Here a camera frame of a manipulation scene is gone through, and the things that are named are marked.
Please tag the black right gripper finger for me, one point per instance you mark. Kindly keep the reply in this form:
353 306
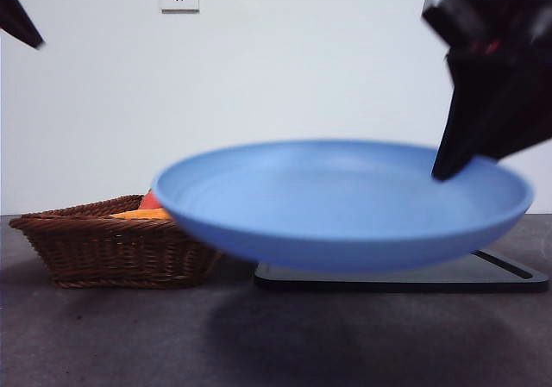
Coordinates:
470 111
526 111

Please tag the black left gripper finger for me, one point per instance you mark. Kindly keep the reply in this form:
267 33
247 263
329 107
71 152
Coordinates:
19 20

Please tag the blue round plate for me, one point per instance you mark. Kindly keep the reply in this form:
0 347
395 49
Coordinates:
336 214

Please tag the yellow orange corn cob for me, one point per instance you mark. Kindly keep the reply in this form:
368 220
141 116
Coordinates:
142 214

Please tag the brown woven wicker basket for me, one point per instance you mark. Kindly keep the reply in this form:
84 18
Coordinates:
112 253

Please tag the black rectangular tray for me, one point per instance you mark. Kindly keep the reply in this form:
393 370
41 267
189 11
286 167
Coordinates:
496 279

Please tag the orange carrot with green leaves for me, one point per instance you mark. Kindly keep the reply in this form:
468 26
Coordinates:
151 201

